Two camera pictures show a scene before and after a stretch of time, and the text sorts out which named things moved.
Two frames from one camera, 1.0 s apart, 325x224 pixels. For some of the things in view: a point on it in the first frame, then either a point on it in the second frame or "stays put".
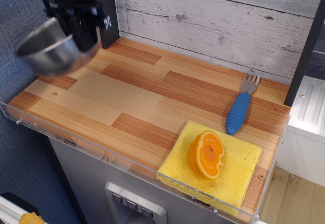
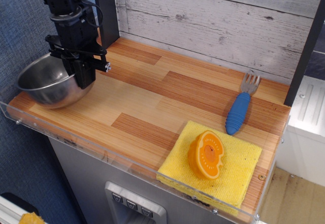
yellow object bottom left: [31, 218] stays put
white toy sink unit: [301, 152] stays put
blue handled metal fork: [238, 112] stays put
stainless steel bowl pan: [47, 49] → [44, 78]
